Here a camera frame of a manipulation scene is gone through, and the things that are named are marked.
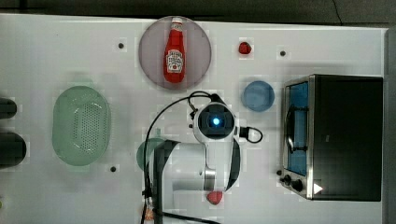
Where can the red ketchup bottle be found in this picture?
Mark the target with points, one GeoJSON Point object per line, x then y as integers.
{"type": "Point", "coordinates": [174, 55]}

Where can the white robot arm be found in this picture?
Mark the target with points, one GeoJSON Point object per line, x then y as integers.
{"type": "Point", "coordinates": [211, 163]}

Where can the green plastic colander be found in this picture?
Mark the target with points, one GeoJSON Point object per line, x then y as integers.
{"type": "Point", "coordinates": [81, 126]}

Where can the green pot with handle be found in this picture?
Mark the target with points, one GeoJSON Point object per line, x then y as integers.
{"type": "Point", "coordinates": [147, 147]}

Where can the grey round plate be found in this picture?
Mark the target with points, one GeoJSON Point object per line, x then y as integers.
{"type": "Point", "coordinates": [197, 46]}

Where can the red tomato toy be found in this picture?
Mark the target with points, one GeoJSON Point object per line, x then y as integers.
{"type": "Point", "coordinates": [214, 197]}

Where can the blue plastic cup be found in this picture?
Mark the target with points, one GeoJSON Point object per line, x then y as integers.
{"type": "Point", "coordinates": [258, 96]}

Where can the small red strawberry toy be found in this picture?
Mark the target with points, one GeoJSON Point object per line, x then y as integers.
{"type": "Point", "coordinates": [244, 48]}

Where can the silver black toaster oven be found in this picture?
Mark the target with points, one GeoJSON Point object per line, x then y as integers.
{"type": "Point", "coordinates": [332, 138]}

